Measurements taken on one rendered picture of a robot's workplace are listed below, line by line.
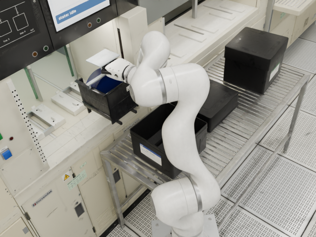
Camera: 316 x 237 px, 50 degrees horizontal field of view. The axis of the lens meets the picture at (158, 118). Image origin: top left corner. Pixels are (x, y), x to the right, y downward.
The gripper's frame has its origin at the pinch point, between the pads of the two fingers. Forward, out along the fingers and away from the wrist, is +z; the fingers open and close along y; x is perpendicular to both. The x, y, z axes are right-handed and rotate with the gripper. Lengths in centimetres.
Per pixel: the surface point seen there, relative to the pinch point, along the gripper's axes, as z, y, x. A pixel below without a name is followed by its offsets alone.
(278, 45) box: -43, 94, -23
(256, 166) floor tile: -48, 88, -124
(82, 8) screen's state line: 1.7, -4.3, 26.5
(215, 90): -27, 54, -38
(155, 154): -31.4, -4.8, -37.1
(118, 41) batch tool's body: 5.6, 14.9, 1.4
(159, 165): -34, -5, -44
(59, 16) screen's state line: 1.7, -15.1, 27.5
